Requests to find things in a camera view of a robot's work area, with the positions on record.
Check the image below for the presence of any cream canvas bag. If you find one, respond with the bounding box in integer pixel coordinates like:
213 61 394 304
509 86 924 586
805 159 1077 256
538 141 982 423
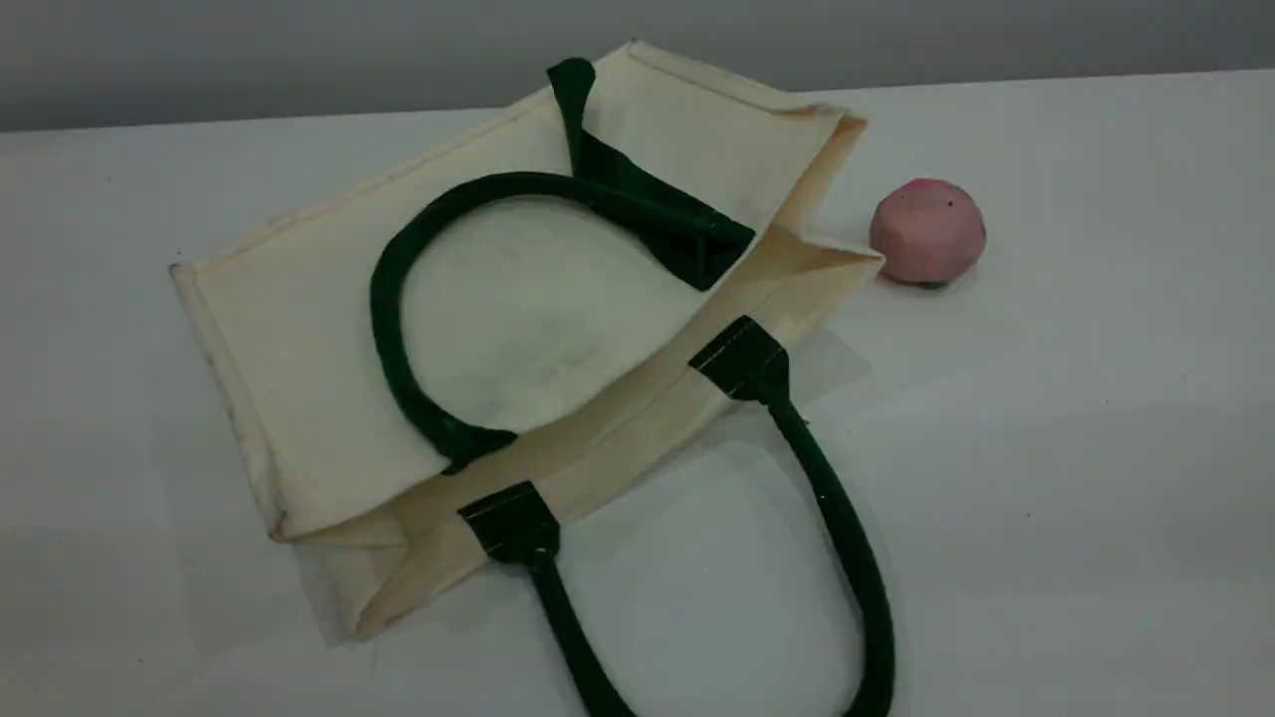
169 40 897 717

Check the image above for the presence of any pink peach bun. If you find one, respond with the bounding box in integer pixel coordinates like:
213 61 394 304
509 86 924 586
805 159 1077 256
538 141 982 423
869 177 988 291

